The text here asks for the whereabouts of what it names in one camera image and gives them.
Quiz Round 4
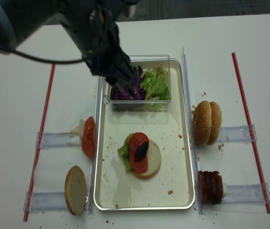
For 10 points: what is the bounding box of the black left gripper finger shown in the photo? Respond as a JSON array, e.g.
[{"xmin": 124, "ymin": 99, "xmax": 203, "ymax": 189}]
[{"xmin": 105, "ymin": 72, "xmax": 131, "ymax": 88}]

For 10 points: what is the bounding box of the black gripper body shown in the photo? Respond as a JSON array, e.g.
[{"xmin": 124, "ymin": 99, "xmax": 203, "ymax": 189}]
[{"xmin": 60, "ymin": 4, "xmax": 127, "ymax": 77}]

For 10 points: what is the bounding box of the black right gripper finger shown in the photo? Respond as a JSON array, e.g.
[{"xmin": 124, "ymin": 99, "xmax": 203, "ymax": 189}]
[{"xmin": 118, "ymin": 49, "xmax": 137, "ymax": 83}]

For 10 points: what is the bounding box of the purple cabbage leaves pile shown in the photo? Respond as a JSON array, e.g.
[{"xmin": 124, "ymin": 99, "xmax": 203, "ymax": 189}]
[{"xmin": 110, "ymin": 65, "xmax": 147, "ymax": 101}]

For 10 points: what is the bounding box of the purple cabbage piece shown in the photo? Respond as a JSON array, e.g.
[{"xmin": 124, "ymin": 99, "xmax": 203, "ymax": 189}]
[{"xmin": 134, "ymin": 141, "xmax": 149, "ymax": 161}]

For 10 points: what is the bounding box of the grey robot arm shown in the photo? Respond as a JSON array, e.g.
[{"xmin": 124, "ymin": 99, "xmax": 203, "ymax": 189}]
[{"xmin": 0, "ymin": 0, "xmax": 137, "ymax": 86}]

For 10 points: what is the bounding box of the green lettuce pile in container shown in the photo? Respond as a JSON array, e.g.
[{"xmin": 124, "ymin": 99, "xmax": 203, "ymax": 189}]
[{"xmin": 140, "ymin": 65, "xmax": 170, "ymax": 101}]

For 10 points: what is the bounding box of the upper tomato slice on tray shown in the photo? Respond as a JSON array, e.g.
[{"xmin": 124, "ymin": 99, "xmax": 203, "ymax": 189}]
[{"xmin": 129, "ymin": 132, "xmax": 149, "ymax": 151}]

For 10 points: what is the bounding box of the tomato slice on tray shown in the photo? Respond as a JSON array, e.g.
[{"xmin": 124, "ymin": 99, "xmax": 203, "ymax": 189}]
[
  {"xmin": 129, "ymin": 150, "xmax": 148, "ymax": 174},
  {"xmin": 129, "ymin": 132, "xmax": 149, "ymax": 151}
]

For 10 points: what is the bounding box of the upright tomato slices left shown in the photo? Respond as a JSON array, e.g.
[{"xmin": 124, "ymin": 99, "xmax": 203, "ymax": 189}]
[{"xmin": 82, "ymin": 116, "xmax": 95, "ymax": 159}]

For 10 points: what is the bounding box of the green lettuce leaf on bun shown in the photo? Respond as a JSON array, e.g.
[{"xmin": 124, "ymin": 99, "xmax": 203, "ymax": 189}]
[{"xmin": 118, "ymin": 133, "xmax": 133, "ymax": 172}]

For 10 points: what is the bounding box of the lower tomato slice on tray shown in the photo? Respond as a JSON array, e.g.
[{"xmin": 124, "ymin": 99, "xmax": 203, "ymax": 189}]
[{"xmin": 129, "ymin": 150, "xmax": 148, "ymax": 174}]

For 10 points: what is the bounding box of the stack of meat patties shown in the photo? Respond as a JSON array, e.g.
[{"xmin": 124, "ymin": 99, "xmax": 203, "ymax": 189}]
[{"xmin": 198, "ymin": 171, "xmax": 223, "ymax": 205}]

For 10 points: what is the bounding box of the clear plastic container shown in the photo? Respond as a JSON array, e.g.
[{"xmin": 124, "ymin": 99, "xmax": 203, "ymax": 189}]
[{"xmin": 105, "ymin": 55, "xmax": 171, "ymax": 112}]

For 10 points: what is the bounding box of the white pusher block left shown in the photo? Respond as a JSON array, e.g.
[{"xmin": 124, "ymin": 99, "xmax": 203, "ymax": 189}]
[{"xmin": 78, "ymin": 119, "xmax": 86, "ymax": 139}]

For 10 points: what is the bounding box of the white pusher block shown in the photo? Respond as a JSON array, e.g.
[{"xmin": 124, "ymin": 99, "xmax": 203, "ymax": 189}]
[
  {"xmin": 78, "ymin": 119, "xmax": 86, "ymax": 139},
  {"xmin": 222, "ymin": 183, "xmax": 227, "ymax": 199}
]

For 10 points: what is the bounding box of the left red strip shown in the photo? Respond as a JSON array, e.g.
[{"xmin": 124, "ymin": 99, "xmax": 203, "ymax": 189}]
[{"xmin": 23, "ymin": 64, "xmax": 55, "ymax": 222}]

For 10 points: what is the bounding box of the red strip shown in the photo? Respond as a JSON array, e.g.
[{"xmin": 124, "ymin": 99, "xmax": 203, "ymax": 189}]
[
  {"xmin": 231, "ymin": 52, "xmax": 270, "ymax": 214},
  {"xmin": 23, "ymin": 64, "xmax": 55, "ymax": 222}
]

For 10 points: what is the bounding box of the sesame bun front right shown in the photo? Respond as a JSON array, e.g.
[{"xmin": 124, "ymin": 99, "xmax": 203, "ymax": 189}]
[{"xmin": 193, "ymin": 101, "xmax": 212, "ymax": 145}]

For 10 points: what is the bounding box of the white rectangular metal tray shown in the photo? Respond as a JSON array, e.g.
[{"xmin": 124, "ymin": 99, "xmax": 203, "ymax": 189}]
[{"xmin": 91, "ymin": 58, "xmax": 195, "ymax": 211}]

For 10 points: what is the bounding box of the bottom bun slice on tray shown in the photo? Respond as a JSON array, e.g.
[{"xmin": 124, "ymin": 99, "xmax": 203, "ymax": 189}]
[{"xmin": 132, "ymin": 139, "xmax": 162, "ymax": 179}]

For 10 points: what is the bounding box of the clear holder upper left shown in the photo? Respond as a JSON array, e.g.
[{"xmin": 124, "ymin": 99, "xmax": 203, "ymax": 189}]
[{"xmin": 35, "ymin": 132, "xmax": 82, "ymax": 149}]

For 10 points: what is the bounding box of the clear holder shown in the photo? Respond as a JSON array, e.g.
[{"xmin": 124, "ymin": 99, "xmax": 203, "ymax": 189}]
[
  {"xmin": 222, "ymin": 184, "xmax": 270, "ymax": 204},
  {"xmin": 35, "ymin": 132, "xmax": 82, "ymax": 149},
  {"xmin": 23, "ymin": 192, "xmax": 68, "ymax": 212},
  {"xmin": 216, "ymin": 125, "xmax": 257, "ymax": 143}
]

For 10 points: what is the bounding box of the bun behind right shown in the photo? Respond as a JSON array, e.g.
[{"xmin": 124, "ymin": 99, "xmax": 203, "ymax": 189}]
[{"xmin": 207, "ymin": 102, "xmax": 222, "ymax": 145}]

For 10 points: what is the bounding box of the upright bun half left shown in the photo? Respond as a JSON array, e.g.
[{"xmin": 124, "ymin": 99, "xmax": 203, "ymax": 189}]
[{"xmin": 65, "ymin": 166, "xmax": 87, "ymax": 216}]

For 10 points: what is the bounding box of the clear holder upper right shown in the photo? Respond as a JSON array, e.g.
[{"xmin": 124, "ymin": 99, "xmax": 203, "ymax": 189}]
[{"xmin": 216, "ymin": 125, "xmax": 257, "ymax": 143}]

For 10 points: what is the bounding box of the clear holder lower left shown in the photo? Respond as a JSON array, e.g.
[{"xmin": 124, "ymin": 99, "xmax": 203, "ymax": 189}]
[{"xmin": 23, "ymin": 192, "xmax": 68, "ymax": 212}]

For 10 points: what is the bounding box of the white pusher block right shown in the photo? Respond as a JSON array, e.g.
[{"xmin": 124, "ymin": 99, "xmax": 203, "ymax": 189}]
[{"xmin": 222, "ymin": 183, "xmax": 227, "ymax": 199}]

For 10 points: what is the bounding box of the clear holder lower right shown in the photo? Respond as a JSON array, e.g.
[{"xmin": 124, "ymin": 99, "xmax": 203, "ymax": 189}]
[{"xmin": 222, "ymin": 184, "xmax": 270, "ymax": 204}]

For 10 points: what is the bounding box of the right red strip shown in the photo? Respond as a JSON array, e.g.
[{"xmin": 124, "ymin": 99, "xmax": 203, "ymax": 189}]
[{"xmin": 231, "ymin": 52, "xmax": 270, "ymax": 214}]

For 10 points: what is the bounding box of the black cable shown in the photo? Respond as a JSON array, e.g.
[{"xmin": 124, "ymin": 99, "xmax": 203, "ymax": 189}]
[{"xmin": 0, "ymin": 44, "xmax": 85, "ymax": 65}]

